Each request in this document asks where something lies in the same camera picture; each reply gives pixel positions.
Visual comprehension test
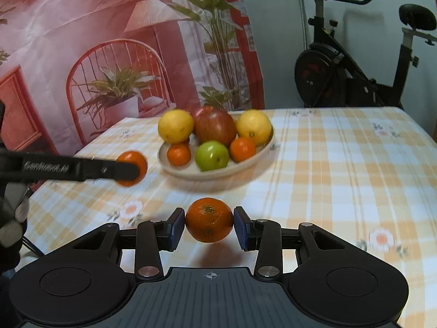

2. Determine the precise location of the orange plaid tablecloth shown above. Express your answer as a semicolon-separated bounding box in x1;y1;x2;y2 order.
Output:
27;108;436;327

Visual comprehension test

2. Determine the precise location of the green apple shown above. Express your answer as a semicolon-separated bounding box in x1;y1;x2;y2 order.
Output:
195;141;230;172

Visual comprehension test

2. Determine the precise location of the orange tangerine gripper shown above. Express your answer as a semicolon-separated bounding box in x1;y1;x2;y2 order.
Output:
116;150;148;187

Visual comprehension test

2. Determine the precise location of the red printed backdrop curtain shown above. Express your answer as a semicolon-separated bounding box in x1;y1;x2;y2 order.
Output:
1;0;264;153

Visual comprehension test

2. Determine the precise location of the yellow lemon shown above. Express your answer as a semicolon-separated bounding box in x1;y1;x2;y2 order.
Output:
158;109;194;144
236;110;272;146

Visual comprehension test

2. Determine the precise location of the black exercise bike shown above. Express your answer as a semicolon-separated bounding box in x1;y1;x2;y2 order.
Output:
294;0;436;108

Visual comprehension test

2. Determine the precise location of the beige round plate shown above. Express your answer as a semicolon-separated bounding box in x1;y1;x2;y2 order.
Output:
157;127;276;181

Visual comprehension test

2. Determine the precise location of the small orange tangerine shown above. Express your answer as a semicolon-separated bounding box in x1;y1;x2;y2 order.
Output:
167;142;191;167

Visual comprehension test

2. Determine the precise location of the gloved left hand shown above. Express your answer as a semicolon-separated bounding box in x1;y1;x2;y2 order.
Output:
1;181;29;273

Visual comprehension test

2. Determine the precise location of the brownish red apple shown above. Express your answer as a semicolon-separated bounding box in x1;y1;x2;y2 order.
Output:
195;110;237;147

